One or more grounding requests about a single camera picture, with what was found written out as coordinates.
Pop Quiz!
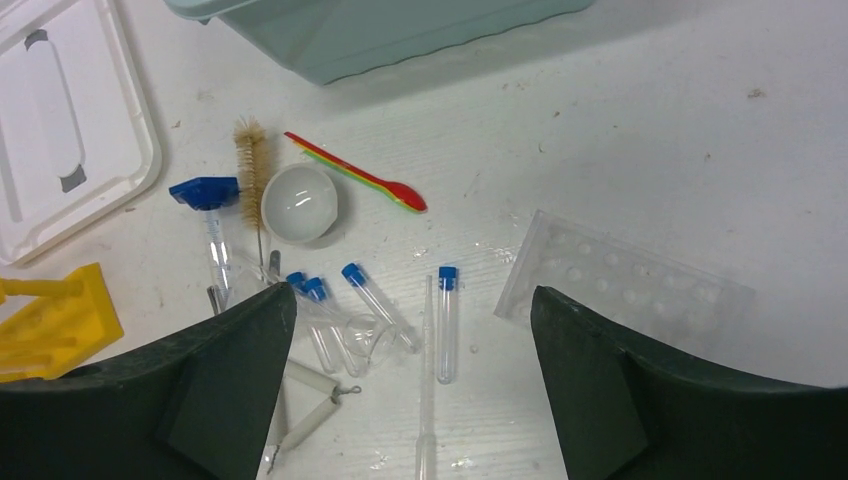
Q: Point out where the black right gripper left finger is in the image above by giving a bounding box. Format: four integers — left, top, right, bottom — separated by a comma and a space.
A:
1, 283, 297, 479

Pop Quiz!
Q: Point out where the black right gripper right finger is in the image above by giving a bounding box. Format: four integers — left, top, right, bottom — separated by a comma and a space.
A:
531, 286, 847, 479

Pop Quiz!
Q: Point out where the yellow test tube rack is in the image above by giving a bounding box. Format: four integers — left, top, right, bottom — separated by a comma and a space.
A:
1, 263, 124, 383

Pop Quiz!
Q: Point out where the blue capped vial pair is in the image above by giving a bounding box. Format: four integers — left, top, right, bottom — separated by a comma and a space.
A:
285, 271, 340, 374

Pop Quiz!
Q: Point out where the long glass stirring rod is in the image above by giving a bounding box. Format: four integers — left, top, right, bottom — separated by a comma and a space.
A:
415, 275, 437, 480

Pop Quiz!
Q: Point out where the blue capped dropper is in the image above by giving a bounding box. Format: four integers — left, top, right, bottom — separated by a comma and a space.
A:
436, 266, 459, 385

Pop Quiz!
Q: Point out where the blue funnel on stem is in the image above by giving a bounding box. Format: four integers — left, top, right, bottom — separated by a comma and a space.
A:
168, 176, 239, 309

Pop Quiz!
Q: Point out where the glass watch dish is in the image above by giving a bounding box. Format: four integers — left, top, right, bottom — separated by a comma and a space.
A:
260, 163, 339, 245

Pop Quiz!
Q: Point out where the brown test tube brush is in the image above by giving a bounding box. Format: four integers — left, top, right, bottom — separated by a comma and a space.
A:
233, 117, 272, 266

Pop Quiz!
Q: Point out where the white plastic bin lid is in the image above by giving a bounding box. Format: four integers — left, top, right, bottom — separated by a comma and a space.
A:
1, 1, 162, 266

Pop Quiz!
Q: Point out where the red yellow plastic spatula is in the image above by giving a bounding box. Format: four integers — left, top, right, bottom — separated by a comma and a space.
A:
284, 131, 428, 214

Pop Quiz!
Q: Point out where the teal plastic bin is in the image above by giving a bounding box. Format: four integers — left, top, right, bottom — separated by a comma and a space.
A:
166, 0, 590, 85

